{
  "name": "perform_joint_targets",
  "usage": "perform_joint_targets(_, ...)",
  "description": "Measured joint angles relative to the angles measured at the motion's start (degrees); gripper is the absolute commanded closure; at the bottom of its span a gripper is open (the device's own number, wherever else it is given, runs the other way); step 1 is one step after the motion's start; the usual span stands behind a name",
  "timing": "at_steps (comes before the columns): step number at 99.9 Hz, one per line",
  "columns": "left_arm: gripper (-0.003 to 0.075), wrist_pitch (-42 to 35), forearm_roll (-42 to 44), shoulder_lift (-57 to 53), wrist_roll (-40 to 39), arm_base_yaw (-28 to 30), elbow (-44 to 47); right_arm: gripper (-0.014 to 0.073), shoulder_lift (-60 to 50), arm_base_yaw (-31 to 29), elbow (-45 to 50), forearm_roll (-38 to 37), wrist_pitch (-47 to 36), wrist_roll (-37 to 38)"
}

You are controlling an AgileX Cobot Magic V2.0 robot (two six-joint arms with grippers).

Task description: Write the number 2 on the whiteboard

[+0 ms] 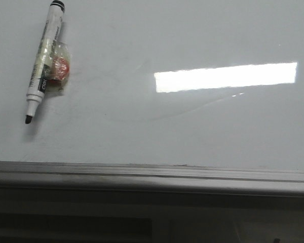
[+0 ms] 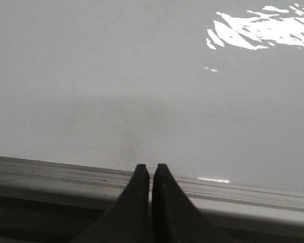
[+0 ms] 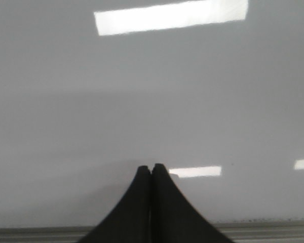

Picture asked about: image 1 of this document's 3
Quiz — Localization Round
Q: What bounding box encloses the white black whiteboard marker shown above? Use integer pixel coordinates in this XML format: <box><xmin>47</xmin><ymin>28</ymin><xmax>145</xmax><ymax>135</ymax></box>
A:
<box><xmin>25</xmin><ymin>1</ymin><xmax>70</xmax><ymax>124</ymax></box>

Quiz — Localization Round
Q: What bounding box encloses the white whiteboard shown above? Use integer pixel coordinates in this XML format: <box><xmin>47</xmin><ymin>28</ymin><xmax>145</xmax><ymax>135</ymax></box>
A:
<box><xmin>0</xmin><ymin>1</ymin><xmax>304</xmax><ymax>196</ymax></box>

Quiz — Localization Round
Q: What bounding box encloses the grey wall vent panel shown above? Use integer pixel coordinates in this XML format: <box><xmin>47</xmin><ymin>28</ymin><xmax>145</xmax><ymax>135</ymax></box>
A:
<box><xmin>0</xmin><ymin>207</ymin><xmax>304</xmax><ymax>242</ymax></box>

